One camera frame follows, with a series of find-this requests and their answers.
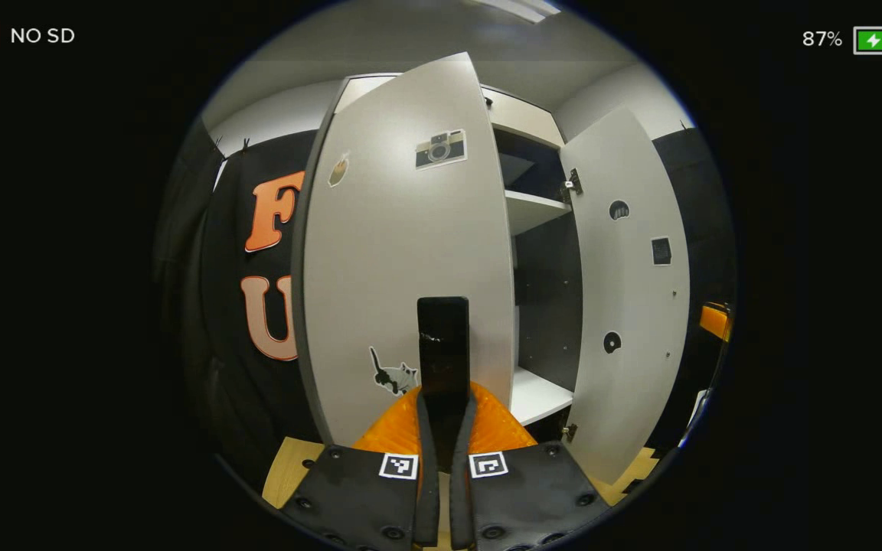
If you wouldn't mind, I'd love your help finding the white cabinet shelf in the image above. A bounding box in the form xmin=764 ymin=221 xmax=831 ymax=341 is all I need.
xmin=510 ymin=367 xmax=573 ymax=426
xmin=504 ymin=190 xmax=570 ymax=236

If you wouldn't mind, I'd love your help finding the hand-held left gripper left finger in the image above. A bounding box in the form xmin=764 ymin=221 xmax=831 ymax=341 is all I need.
xmin=280 ymin=386 xmax=442 ymax=551

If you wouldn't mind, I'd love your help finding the black backdrop cloth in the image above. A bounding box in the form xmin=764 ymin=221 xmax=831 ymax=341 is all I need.
xmin=152 ymin=115 xmax=737 ymax=491

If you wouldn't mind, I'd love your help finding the grey double-door shoe cabinet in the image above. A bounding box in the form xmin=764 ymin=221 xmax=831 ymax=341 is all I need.
xmin=292 ymin=52 xmax=691 ymax=484

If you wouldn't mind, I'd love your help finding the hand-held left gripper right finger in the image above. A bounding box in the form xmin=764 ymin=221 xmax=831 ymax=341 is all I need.
xmin=449 ymin=383 xmax=610 ymax=551

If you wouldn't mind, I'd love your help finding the grey cabinet door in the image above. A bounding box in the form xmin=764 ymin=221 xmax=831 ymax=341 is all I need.
xmin=292 ymin=52 xmax=516 ymax=448
xmin=560 ymin=106 xmax=691 ymax=484

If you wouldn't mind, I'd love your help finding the black door handle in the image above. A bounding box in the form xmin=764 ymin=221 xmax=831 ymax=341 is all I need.
xmin=417 ymin=297 xmax=470 ymax=471

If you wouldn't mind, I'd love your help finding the rectangular ceiling light panel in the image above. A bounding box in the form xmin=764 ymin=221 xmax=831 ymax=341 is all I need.
xmin=478 ymin=0 xmax=562 ymax=24

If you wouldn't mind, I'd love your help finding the grey cabinet drawer front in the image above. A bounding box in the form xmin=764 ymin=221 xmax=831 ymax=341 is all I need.
xmin=485 ymin=87 xmax=566 ymax=148

